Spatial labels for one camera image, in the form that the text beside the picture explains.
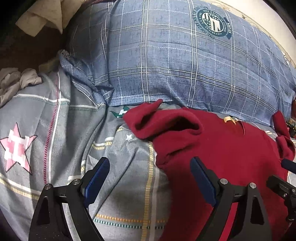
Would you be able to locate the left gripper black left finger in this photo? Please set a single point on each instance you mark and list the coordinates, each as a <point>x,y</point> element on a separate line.
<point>49,221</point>

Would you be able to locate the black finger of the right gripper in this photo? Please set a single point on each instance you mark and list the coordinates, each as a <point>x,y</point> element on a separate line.
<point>286,191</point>

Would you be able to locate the dark red small garment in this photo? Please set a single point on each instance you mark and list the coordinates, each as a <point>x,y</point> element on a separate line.
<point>234,150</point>

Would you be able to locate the grey patterned bed sheet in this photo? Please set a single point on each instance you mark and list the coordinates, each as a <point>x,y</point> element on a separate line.
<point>52,133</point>

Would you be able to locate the grey crumpled cloth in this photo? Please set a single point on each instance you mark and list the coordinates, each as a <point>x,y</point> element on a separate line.
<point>12,80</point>

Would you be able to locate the blue plaid pillow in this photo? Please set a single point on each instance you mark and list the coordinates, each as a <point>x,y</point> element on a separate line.
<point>190,53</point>

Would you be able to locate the beige crumpled cloth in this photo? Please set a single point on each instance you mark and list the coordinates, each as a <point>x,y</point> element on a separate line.
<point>51,13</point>

